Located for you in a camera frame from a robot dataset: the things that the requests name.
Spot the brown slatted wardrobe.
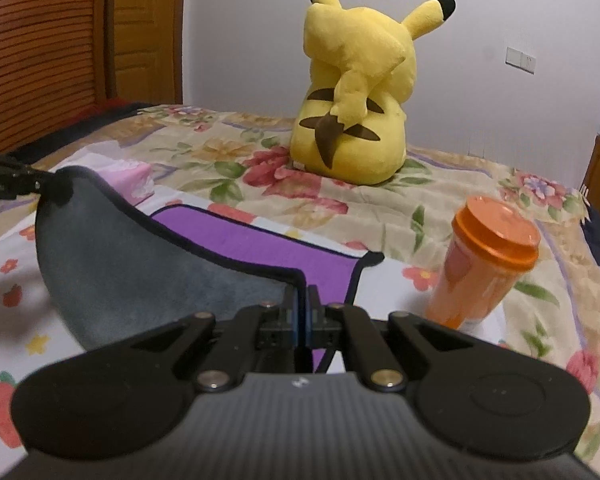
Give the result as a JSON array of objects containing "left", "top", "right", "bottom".
[{"left": 0, "top": 0, "right": 114, "bottom": 153}]

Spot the yellow Pikachu plush toy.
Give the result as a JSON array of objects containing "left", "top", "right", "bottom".
[{"left": 289, "top": 0, "right": 456, "bottom": 185}]

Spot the white wall switch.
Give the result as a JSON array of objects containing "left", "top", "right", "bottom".
[{"left": 505, "top": 47, "right": 536, "bottom": 75}]

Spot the pink tissue box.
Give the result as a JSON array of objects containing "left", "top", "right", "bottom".
[{"left": 93, "top": 157, "right": 155, "bottom": 206}]

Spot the floral bed quilt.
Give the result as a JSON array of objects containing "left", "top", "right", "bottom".
[{"left": 0, "top": 105, "right": 600, "bottom": 474}]

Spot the orange lidded plastic cup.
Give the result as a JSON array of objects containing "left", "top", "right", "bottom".
[{"left": 425, "top": 195, "right": 541, "bottom": 330}]

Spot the brown wooden door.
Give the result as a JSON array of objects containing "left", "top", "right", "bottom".
[{"left": 112, "top": 0, "right": 184, "bottom": 104}]

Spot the purple grey microfiber towel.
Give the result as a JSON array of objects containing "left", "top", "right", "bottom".
[{"left": 34, "top": 164, "right": 386, "bottom": 376}]

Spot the white strawberry print cloth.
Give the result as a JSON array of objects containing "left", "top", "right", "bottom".
[{"left": 0, "top": 151, "right": 498, "bottom": 475}]

